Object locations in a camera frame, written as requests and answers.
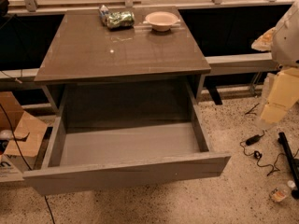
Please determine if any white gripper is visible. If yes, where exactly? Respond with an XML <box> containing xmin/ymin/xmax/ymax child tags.
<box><xmin>260</xmin><ymin>67</ymin><xmax>299</xmax><ymax>124</ymax></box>

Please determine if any grey top drawer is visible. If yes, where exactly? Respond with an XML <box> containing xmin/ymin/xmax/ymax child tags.
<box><xmin>23</xmin><ymin>80</ymin><xmax>230</xmax><ymax>195</ymax></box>

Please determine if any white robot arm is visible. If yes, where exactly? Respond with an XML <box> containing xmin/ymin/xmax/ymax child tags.
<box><xmin>251</xmin><ymin>1</ymin><xmax>299</xmax><ymax>124</ymax></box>

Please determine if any grey drawer cabinet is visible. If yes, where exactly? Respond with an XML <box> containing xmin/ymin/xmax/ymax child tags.
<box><xmin>35</xmin><ymin>7</ymin><xmax>211</xmax><ymax>108</ymax></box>

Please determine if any black stand leg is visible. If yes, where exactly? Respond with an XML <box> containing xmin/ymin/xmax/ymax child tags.
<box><xmin>278</xmin><ymin>132</ymin><xmax>299</xmax><ymax>200</ymax></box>

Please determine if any clear plastic bottle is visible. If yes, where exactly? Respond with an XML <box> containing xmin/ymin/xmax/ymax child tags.
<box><xmin>269</xmin><ymin>180</ymin><xmax>296</xmax><ymax>203</ymax></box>

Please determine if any white bowl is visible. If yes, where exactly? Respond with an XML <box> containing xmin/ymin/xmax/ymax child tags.
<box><xmin>143</xmin><ymin>11</ymin><xmax>180</xmax><ymax>32</ymax></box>

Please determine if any green crumpled chip bag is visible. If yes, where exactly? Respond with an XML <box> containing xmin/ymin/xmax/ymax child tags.
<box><xmin>99</xmin><ymin>5</ymin><xmax>135</xmax><ymax>29</ymax></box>

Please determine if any cardboard box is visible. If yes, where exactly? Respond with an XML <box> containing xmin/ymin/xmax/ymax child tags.
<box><xmin>0</xmin><ymin>91</ymin><xmax>48</xmax><ymax>183</ymax></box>

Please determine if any black power adapter with cable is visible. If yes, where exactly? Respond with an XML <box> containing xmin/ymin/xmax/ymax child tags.
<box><xmin>239</xmin><ymin>133</ymin><xmax>283</xmax><ymax>176</ymax></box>

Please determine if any black cable on left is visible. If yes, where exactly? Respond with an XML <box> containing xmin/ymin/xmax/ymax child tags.
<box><xmin>0</xmin><ymin>103</ymin><xmax>56</xmax><ymax>224</ymax></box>

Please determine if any metal railing frame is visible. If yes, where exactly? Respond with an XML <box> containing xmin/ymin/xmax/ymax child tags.
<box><xmin>0</xmin><ymin>0</ymin><xmax>299</xmax><ymax>105</ymax></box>

